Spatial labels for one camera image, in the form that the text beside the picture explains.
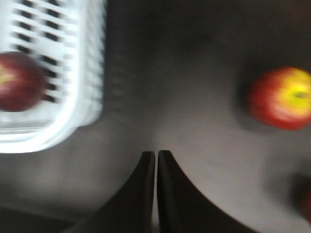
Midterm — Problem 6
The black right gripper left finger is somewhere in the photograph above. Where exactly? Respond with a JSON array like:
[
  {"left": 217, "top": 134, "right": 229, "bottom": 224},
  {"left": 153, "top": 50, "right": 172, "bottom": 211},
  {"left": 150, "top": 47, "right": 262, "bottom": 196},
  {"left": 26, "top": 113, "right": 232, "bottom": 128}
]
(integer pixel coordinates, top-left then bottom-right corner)
[{"left": 70, "top": 151, "right": 155, "bottom": 233}]

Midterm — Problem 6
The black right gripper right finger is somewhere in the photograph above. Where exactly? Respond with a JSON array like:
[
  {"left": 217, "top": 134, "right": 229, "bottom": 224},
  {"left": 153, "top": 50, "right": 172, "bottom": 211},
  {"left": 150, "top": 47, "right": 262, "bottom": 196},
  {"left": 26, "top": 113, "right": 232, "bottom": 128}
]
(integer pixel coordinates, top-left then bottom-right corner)
[{"left": 157, "top": 150, "right": 253, "bottom": 233}]

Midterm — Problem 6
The dark red apple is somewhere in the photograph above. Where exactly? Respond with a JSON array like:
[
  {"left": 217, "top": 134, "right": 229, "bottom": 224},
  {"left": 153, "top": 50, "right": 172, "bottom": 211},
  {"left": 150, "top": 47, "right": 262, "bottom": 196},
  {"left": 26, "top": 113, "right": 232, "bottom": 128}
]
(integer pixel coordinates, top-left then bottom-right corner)
[
  {"left": 0, "top": 51, "right": 47, "bottom": 112},
  {"left": 245, "top": 67, "right": 311, "bottom": 130}
]

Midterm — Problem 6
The dark red apple front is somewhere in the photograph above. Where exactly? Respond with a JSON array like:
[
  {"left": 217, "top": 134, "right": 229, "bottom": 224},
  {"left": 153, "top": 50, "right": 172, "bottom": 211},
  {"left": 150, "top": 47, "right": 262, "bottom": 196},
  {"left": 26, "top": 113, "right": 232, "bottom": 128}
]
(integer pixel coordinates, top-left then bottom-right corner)
[{"left": 0, "top": 51, "right": 47, "bottom": 112}]

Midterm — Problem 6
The light blue plastic basket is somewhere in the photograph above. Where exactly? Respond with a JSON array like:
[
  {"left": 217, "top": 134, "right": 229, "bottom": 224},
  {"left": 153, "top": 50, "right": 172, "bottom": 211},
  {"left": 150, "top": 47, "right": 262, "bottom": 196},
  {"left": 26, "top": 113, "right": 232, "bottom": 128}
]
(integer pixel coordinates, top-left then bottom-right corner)
[{"left": 0, "top": 0, "right": 107, "bottom": 153}]

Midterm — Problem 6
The black wooden display table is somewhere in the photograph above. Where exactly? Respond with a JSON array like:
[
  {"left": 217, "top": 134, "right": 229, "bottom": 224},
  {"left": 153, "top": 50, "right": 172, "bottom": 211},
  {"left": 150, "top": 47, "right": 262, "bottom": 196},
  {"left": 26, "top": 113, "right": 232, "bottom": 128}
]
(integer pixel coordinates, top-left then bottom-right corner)
[{"left": 0, "top": 0, "right": 311, "bottom": 233}]

